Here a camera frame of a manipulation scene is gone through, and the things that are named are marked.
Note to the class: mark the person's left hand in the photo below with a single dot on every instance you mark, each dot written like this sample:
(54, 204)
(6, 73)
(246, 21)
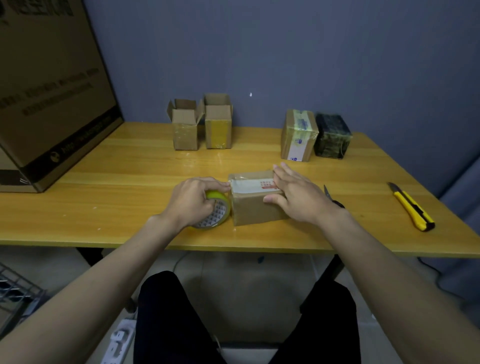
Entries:
(187, 204)

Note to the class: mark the person's right hand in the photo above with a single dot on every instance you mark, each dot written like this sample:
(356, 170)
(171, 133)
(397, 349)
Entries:
(303, 198)

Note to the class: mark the yellow tape roll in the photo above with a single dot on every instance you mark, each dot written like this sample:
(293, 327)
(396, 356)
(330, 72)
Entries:
(221, 197)

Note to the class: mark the small carton red label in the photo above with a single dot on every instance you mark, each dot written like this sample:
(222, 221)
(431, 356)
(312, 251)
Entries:
(251, 210)

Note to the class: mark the brown box with white label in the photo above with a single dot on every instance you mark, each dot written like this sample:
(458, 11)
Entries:
(296, 138)

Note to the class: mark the black cardboard box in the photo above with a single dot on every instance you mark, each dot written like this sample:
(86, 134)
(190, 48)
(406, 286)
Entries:
(332, 137)

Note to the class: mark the small carton yellow tape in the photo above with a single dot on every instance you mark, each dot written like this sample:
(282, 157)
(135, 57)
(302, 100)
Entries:
(218, 127)

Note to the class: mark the person's right forearm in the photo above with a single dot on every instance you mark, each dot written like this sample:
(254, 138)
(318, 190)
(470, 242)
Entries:
(405, 296)

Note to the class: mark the person's left forearm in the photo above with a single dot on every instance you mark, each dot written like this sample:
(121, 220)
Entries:
(86, 296)

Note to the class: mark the person's black trousers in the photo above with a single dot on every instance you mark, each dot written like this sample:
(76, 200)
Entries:
(168, 322)

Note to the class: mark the black table leg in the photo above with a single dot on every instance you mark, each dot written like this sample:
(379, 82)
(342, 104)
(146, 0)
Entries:
(333, 268)
(90, 257)

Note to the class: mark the yellow utility knife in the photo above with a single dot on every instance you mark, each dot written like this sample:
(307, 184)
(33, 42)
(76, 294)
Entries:
(412, 210)

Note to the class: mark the white power strip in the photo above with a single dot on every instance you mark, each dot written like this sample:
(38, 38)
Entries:
(120, 339)

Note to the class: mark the grey pleated curtain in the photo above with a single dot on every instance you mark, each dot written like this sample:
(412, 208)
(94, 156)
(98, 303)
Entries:
(461, 232)

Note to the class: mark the large flat brown carton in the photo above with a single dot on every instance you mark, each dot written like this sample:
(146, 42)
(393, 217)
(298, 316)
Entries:
(48, 86)

